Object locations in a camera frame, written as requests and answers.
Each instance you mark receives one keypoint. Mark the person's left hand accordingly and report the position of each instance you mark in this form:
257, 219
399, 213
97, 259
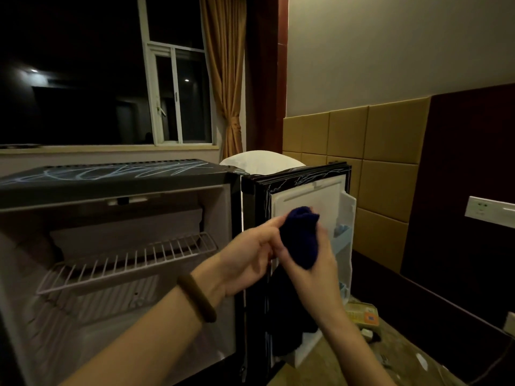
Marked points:
245, 261

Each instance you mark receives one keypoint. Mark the person's right hand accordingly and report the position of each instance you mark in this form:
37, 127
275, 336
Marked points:
312, 277

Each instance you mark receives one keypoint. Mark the person's left thumb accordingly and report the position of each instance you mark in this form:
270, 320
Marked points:
267, 233

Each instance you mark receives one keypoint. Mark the person's right fingers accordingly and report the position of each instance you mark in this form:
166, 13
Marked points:
326, 247

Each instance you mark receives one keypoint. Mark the dark blue cloth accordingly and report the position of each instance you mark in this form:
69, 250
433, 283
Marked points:
301, 239

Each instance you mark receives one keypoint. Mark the person's left forearm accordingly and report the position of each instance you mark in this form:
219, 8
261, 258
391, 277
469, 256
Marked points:
139, 341

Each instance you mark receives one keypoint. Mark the person's right forearm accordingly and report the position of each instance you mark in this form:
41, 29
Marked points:
354, 353

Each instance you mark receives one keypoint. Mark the mini fridge door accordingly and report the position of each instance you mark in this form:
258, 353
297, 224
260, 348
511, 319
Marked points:
297, 221

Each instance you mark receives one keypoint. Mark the white pillow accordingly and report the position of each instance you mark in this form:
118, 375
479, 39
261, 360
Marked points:
261, 161

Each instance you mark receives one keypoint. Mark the yellow green box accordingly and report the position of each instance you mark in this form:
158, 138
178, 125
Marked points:
363, 314

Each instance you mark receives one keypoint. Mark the white power plug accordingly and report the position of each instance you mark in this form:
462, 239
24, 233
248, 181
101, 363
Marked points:
369, 334

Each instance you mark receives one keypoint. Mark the dark wooden bedside cabinet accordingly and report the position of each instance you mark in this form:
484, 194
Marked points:
434, 317

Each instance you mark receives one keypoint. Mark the black mini fridge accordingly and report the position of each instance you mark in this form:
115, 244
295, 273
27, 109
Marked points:
116, 257

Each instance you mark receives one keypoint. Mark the dark red wooden pillar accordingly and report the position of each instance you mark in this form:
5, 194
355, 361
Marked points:
266, 72

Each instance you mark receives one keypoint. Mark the golden brown curtain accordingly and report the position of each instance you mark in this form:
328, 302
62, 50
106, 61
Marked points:
225, 76

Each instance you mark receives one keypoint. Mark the white framed window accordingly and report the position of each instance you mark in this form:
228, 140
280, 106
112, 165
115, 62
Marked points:
177, 92

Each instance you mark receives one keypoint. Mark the tan padded wall panel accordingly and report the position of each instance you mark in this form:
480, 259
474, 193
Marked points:
362, 168

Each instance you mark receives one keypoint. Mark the white wall socket plate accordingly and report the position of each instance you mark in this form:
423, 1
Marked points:
490, 212

